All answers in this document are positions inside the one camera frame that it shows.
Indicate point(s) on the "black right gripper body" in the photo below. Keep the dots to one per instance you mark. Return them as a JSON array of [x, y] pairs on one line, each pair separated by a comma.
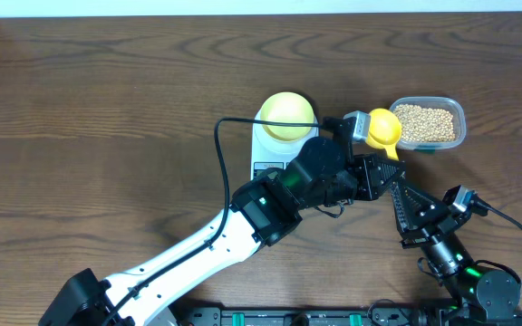
[[433, 228]]

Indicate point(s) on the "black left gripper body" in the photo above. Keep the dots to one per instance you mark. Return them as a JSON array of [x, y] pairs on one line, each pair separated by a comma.
[[351, 182]]

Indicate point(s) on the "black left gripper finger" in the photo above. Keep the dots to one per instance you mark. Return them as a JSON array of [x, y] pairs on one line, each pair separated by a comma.
[[389, 169], [378, 187]]

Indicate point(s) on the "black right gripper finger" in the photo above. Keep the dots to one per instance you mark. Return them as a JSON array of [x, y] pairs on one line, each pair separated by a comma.
[[420, 206], [400, 215]]

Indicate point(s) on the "yellow measuring scoop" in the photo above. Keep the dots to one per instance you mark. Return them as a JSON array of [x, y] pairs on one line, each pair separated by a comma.
[[384, 132]]

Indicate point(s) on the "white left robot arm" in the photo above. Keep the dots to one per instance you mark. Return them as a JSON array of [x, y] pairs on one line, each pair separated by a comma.
[[259, 214]]

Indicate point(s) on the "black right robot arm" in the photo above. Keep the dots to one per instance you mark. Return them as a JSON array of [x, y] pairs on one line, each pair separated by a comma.
[[484, 292]]

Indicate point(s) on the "white kitchen scale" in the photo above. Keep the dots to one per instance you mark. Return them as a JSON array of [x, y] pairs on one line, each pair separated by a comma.
[[268, 152]]

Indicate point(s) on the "yellow bowl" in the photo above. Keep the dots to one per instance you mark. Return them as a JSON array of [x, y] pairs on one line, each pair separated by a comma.
[[287, 107]]

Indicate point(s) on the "green tape label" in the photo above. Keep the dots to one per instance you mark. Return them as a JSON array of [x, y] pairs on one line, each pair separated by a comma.
[[426, 151]]

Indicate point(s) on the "pile of soybeans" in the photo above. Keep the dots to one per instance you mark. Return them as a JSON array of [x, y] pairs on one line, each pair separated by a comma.
[[421, 124]]

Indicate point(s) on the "clear plastic container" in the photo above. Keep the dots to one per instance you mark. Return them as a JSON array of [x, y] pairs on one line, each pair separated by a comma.
[[459, 121]]

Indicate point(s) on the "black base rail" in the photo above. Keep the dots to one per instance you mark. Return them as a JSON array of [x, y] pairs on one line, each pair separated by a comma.
[[381, 313]]

